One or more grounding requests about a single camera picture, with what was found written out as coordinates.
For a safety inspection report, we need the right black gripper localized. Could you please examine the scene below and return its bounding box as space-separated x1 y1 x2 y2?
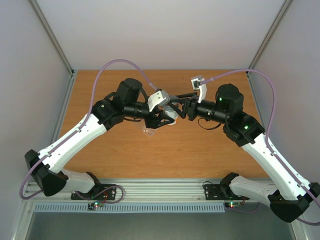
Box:
169 92 230 124

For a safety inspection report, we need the orange pill bottle grey cap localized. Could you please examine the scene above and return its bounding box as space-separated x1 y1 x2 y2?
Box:
163 105 179 126

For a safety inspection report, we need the clear plastic pill organizer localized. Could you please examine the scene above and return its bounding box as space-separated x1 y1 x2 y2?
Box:
141 126 156 137

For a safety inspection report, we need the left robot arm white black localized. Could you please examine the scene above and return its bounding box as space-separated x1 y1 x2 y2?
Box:
24 78 174 199

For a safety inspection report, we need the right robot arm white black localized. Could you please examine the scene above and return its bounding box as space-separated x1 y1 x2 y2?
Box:
169 84 320 223

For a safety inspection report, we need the right small circuit board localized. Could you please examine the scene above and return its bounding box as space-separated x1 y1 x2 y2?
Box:
224 201 245 209

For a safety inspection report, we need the small circuit board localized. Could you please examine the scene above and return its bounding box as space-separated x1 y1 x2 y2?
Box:
87 201 104 211
224 201 245 209

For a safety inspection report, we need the left small circuit board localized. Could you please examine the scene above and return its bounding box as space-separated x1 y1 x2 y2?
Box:
87 201 104 211

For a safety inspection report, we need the aluminium front frame rail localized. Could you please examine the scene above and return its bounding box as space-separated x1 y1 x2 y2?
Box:
22 177 298 202

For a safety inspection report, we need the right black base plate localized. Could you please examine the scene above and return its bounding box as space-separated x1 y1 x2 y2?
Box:
202 181 249 201

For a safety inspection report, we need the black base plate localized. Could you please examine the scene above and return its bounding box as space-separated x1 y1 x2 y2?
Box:
70 184 117 201
202 181 249 201

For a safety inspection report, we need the left aluminium corner post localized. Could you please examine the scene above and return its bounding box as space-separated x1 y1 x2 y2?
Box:
29 0 75 76

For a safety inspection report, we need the aluminium corner post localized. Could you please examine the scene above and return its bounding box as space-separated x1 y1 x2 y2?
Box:
29 0 75 76
246 0 294 76

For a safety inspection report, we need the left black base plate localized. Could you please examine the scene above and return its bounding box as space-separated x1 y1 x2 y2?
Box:
70 184 117 201

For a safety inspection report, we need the grey slotted cable duct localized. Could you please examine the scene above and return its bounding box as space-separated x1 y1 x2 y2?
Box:
33 202 225 214

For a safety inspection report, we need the right aluminium corner post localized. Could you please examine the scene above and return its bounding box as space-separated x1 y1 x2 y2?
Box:
246 0 294 76

